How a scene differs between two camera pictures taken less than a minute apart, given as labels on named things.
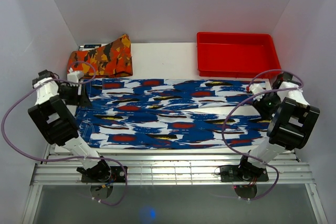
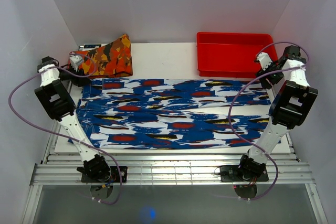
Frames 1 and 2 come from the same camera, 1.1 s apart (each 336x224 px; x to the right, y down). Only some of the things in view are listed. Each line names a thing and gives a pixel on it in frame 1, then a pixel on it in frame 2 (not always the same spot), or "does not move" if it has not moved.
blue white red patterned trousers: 138,113 does not move
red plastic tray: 236,54 does not move
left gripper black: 85,100 → 81,81
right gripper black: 265,113 → 265,84
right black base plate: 244,172 does not move
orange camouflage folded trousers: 114,59 does not move
